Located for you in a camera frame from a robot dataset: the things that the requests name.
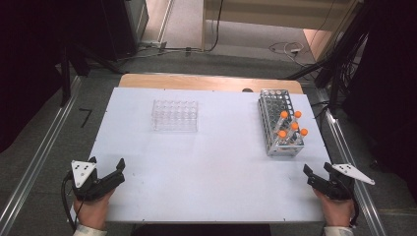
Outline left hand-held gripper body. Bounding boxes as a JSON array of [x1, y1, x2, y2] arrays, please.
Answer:
[[67, 159, 114, 202]]

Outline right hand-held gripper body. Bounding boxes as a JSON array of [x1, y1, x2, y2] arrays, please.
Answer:
[[316, 162, 376, 202]]

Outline orange-capped clear tube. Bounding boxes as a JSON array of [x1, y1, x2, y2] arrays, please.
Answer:
[[294, 128, 309, 147], [274, 110, 289, 134], [288, 110, 303, 132], [284, 121, 300, 144], [275, 129, 288, 148]]

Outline clear plastic tube rack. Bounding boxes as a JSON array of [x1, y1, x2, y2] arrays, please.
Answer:
[[150, 99, 200, 133]]

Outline perforated metal tube rack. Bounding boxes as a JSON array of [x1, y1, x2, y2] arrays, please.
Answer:
[[258, 88, 306, 157]]

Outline person's right hand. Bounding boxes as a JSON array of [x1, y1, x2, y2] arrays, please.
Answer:
[[313, 188, 356, 228]]

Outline person's left hand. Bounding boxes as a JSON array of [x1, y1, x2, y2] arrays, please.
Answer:
[[72, 189, 116, 229]]

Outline black metal stand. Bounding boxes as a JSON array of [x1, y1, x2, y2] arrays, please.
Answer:
[[58, 43, 127, 107]]

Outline wooden table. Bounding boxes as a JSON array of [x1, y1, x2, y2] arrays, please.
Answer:
[[117, 73, 304, 95]]

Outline dark grey cabinet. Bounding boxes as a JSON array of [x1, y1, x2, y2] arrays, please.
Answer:
[[97, 0, 149, 62]]

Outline beige wooden furniture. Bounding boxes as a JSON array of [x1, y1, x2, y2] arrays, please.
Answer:
[[201, 0, 365, 62]]

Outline long aluminium floor rail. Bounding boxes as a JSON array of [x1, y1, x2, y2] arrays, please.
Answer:
[[0, 76, 83, 236], [314, 87, 387, 236]]

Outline right hand-held gripper cable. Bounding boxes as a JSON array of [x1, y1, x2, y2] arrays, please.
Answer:
[[348, 183, 361, 229]]

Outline hand-held gripper cable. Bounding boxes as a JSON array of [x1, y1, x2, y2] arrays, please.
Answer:
[[60, 171, 80, 232], [348, 183, 361, 229]]

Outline left hand-held gripper cable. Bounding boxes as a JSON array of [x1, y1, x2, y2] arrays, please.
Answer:
[[60, 171, 80, 232]]

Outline black stand with cables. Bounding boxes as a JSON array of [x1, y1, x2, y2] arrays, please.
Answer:
[[284, 0, 373, 111]]

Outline white coiled cable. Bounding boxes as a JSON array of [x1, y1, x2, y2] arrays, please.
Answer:
[[268, 40, 316, 68]]

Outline grey floor cables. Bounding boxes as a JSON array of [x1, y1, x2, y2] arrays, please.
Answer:
[[124, 39, 205, 62]]

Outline hanging black cable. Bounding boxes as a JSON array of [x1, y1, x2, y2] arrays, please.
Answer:
[[203, 0, 225, 53]]

